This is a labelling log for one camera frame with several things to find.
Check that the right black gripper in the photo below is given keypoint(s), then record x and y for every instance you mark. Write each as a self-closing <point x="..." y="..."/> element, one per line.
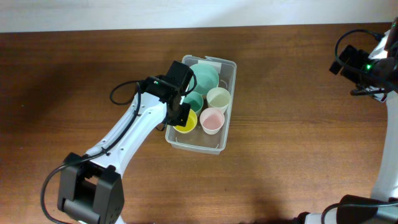
<point x="357" y="56"/>

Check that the green plastic cup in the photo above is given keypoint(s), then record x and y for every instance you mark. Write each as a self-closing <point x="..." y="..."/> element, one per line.
<point x="196" y="102"/>

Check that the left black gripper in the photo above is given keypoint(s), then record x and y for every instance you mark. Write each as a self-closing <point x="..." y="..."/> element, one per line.
<point x="183" y="119"/>

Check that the pink plastic cup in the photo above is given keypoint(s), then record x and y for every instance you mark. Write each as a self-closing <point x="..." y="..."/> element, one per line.
<point x="211" y="120"/>

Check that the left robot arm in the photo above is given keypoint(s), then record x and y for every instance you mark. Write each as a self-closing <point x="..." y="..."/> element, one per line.
<point x="91" y="188"/>

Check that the yellow plastic cup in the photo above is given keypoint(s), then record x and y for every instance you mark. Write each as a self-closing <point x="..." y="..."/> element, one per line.
<point x="190" y="124"/>

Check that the clear plastic storage container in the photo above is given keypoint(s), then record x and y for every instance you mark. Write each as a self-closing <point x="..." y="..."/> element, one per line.
<point x="198" y="140"/>

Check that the green plastic bowl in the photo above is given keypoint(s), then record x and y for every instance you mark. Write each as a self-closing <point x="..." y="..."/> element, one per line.
<point x="207" y="78"/>

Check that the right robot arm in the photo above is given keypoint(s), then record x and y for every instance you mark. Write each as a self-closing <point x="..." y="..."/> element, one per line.
<point x="374" y="74"/>

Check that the white plastic cup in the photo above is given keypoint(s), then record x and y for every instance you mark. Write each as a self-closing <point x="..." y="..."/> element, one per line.
<point x="219" y="98"/>

